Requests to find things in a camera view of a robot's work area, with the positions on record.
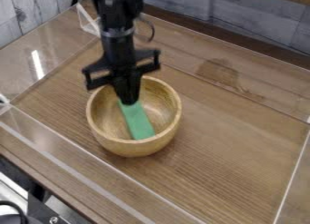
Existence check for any round wooden bowl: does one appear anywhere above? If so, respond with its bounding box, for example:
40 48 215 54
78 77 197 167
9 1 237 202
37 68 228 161
85 76 183 158

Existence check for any green rectangular block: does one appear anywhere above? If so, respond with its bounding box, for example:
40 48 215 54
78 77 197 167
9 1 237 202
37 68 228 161
119 102 155 140

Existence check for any clear acrylic tray wall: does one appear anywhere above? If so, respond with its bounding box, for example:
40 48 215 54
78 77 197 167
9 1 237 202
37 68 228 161
0 10 310 224

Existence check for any clear acrylic corner bracket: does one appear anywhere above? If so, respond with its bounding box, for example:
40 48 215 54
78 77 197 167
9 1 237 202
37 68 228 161
76 4 100 37

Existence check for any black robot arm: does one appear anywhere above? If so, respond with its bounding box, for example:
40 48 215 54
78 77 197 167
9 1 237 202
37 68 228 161
81 0 161 105

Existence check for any black cable under table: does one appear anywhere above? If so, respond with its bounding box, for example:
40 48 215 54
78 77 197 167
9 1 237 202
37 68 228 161
0 200 29 224

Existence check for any black metal table bracket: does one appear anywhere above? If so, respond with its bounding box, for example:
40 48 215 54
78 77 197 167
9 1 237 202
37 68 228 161
26 194 70 224

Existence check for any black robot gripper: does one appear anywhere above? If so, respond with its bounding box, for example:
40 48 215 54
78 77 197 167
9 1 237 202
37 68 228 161
81 36 161 104

